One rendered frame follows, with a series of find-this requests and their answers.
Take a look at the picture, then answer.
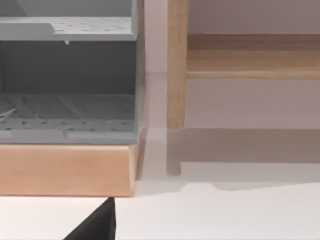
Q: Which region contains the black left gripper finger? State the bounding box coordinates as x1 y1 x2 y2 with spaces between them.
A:
62 196 117 240

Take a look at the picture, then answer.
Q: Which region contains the pale wooden drawer front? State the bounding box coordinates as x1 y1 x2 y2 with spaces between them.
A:
0 143 138 198

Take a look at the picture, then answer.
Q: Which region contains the grey pierced drawer inside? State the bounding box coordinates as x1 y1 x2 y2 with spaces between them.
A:
0 93 139 145

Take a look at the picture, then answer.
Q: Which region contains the wooden cupboard with grey inside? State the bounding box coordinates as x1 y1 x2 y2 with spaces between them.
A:
0 0 147 181

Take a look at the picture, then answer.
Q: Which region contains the wooden open shelf unit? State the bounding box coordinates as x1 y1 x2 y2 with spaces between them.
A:
166 0 320 131

